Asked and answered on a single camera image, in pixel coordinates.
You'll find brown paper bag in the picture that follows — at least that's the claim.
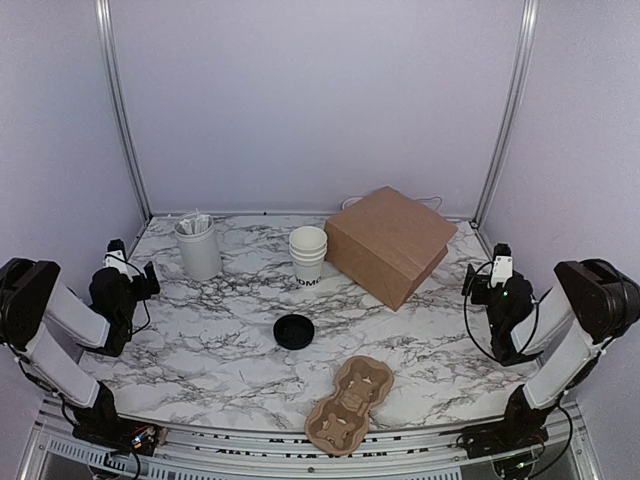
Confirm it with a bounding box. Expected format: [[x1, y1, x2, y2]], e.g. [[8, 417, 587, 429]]
[[324, 186, 457, 311]]

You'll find black plastic cup lid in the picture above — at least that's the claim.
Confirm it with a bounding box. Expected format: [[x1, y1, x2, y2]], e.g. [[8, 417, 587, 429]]
[[273, 314, 315, 350]]

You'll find stack of white paper cups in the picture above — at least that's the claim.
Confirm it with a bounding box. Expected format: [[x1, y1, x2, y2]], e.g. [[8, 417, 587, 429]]
[[289, 226, 328, 289]]

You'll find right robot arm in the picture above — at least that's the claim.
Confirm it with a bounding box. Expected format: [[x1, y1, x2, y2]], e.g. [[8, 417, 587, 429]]
[[459, 255, 639, 458]]

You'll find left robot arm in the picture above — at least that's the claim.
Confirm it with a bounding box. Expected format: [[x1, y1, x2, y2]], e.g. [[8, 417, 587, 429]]
[[1, 258, 161, 456]]

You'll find white canister with stirrers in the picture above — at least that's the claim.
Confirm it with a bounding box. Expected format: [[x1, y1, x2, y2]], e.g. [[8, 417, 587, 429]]
[[174, 210, 222, 281]]

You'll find brown cardboard cup carrier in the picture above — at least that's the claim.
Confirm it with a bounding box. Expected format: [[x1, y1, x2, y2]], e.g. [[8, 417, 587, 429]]
[[305, 356, 394, 456]]

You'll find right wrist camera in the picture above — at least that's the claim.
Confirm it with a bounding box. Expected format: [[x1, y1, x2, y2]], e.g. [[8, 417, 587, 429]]
[[490, 243, 513, 288]]

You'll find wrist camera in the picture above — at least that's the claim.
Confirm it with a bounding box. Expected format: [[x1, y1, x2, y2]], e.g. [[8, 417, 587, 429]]
[[490, 243, 513, 288], [103, 239, 126, 268]]

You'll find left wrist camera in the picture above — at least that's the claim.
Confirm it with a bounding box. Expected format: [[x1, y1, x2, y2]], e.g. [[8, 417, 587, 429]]
[[103, 239, 126, 268]]

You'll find aluminium front rail base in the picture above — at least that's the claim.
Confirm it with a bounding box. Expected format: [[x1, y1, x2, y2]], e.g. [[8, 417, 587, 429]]
[[15, 398, 604, 479]]

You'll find left aluminium frame post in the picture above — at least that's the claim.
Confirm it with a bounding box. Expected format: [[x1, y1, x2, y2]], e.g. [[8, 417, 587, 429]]
[[95, 0, 152, 223]]

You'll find aluminium frame post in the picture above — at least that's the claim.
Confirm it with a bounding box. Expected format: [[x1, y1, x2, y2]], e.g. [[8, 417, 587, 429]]
[[95, 0, 152, 223], [472, 0, 539, 228]]

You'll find right aluminium frame post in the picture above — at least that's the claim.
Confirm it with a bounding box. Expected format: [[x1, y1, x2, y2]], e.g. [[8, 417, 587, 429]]
[[472, 0, 539, 228]]

